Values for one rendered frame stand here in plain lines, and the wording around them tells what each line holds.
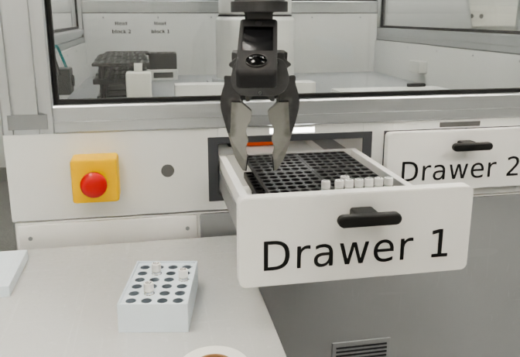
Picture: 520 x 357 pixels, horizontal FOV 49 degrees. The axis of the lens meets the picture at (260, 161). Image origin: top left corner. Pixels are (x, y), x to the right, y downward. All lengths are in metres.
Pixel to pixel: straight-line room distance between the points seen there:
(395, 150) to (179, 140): 0.38
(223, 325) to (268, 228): 0.14
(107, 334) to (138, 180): 0.33
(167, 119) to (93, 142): 0.13
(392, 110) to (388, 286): 0.34
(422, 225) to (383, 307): 0.47
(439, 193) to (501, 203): 0.49
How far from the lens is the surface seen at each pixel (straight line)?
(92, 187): 0.91
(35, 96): 0.97
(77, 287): 0.86
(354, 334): 1.18
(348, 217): 0.65
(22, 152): 0.99
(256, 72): 0.63
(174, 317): 0.72
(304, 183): 0.82
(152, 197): 0.99
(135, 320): 0.72
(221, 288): 0.82
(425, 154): 1.07
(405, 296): 1.18
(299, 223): 0.67
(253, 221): 0.66
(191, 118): 0.96
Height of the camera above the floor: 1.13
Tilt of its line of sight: 14 degrees down
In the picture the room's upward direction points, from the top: straight up
